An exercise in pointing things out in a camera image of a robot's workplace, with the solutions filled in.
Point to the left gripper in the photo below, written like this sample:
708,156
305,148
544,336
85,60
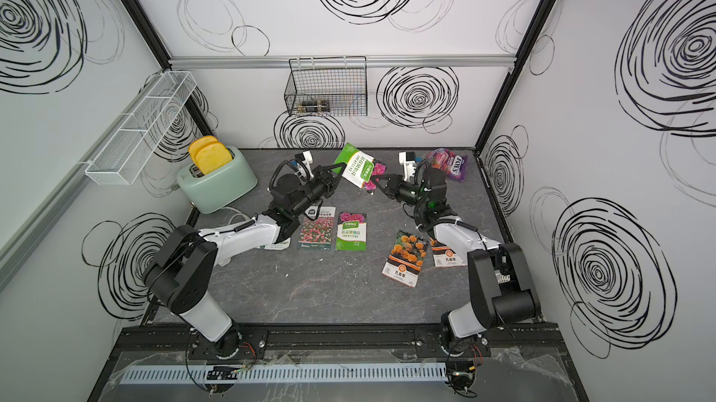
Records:
330,187

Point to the yellow toast slice back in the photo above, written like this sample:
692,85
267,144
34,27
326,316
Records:
196,146

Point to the white wire shelf basket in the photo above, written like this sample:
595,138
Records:
124,155

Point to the mint green toaster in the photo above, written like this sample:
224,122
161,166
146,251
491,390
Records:
209,193

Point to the small marigold seed packet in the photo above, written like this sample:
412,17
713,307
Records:
445,257

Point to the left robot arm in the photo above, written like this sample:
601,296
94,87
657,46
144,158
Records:
180,273

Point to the dark object in basket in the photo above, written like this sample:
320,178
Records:
313,106

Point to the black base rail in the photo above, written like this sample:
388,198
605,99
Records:
257,341

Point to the aluminium wall rail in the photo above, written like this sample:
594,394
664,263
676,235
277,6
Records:
341,61
23,244

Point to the large marigold seed packet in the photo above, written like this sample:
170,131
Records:
406,259

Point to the green vegetable seed packet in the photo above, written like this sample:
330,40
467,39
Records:
278,246

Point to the aluminium wall rail back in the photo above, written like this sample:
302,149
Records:
341,61

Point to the impatiens pink flower packet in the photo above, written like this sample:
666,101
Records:
360,167

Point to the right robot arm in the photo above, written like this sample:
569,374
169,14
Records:
501,288

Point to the white slotted cable duct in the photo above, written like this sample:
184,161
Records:
310,373

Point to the yellow toast slice front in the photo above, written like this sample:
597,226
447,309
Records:
212,157

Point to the black wire wall basket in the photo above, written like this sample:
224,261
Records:
345,88

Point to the mixed flowers seed packet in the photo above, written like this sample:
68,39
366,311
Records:
318,228

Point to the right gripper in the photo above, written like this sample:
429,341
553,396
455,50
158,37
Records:
398,184

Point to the purple candy bag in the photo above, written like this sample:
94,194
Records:
451,163

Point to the yellow toast slice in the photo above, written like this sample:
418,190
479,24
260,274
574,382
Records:
196,146
212,157

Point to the aluminium wall rail left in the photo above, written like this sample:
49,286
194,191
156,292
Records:
23,244

